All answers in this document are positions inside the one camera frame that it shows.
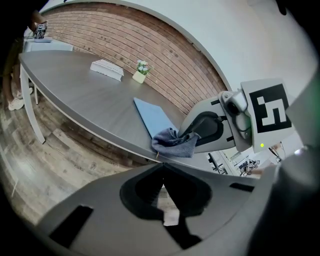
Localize dark table with white legs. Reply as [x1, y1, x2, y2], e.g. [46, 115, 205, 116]
[18, 49, 258, 180]

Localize dark blue cloth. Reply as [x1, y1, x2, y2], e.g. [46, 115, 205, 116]
[151, 127, 202, 159]

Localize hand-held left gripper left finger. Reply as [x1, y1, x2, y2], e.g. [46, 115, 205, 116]
[37, 162, 186, 256]

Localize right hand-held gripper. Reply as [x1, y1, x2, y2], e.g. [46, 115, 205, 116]
[177, 78, 298, 154]

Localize table with light blue cloth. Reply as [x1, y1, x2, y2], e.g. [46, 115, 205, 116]
[23, 37, 75, 53]

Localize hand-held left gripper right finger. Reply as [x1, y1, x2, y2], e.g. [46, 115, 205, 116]
[162, 162, 262, 240]

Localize blue bowl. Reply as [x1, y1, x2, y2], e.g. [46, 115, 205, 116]
[33, 36, 54, 44]

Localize white printed book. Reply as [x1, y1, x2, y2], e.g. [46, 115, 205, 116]
[89, 59, 125, 82]

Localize potted flowers in white pot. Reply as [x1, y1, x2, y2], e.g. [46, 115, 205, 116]
[131, 59, 154, 84]

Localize light blue notebook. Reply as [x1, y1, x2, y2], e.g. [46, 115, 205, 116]
[133, 97, 180, 140]

